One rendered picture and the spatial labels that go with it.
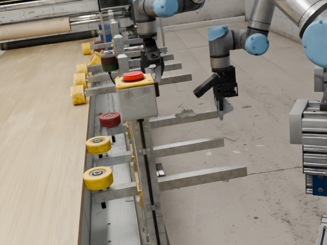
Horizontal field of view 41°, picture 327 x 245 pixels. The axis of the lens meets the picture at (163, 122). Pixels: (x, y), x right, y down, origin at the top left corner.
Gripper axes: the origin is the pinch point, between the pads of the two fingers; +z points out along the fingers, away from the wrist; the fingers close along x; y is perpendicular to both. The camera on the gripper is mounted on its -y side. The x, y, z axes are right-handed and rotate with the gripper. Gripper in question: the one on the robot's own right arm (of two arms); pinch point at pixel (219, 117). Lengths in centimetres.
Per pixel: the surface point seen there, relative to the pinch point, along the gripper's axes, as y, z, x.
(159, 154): -27.6, -0.1, -26.5
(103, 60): -41, -30, -6
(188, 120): -12.7, -1.4, -1.5
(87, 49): -54, -11, 146
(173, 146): -22.4, -1.9, -26.3
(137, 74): -34, -40, -81
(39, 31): -95, -19, 226
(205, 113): -5.7, -3.0, -1.5
